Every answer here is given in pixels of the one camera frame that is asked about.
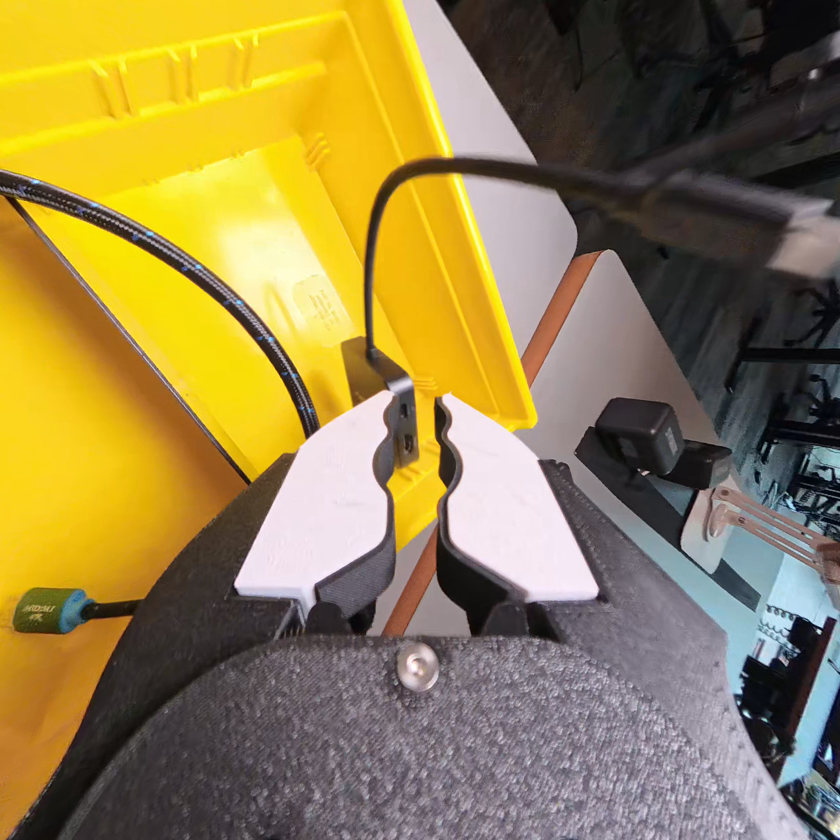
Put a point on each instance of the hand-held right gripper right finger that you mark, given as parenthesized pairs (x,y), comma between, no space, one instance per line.
(512,525)

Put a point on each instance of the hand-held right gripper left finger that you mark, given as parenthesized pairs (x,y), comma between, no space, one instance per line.
(315,518)

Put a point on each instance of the yellow divided storage bin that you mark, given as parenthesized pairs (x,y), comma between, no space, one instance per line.
(197,262)

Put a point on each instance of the small black adapter box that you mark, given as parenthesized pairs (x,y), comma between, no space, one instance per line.
(636,433)

